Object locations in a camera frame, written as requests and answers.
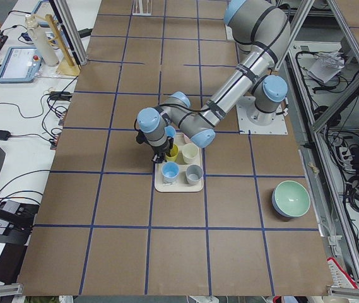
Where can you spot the yellow plastic cup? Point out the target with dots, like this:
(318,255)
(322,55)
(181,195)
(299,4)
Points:
(174,153)

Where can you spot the teach pendant tablet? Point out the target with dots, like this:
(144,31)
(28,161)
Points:
(20,65)

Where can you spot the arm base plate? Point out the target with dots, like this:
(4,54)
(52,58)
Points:
(252,121)

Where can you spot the cream plastic cup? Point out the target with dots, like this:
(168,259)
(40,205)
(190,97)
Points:
(190,153)

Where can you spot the grey plastic cup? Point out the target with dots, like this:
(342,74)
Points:
(194,174)

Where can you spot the cream plastic tray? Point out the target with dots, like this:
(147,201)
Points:
(181,185)

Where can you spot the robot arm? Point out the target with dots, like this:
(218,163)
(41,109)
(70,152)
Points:
(262,26)

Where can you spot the blue plastic cup far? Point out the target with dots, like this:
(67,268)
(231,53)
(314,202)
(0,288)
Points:
(170,172)

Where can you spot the green bowl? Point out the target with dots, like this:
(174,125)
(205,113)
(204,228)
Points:
(290,199)

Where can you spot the wooden stand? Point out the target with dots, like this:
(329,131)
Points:
(67,65)

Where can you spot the white bottle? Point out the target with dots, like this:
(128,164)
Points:
(40,40)

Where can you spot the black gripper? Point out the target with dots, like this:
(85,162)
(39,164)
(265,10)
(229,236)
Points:
(161,150)

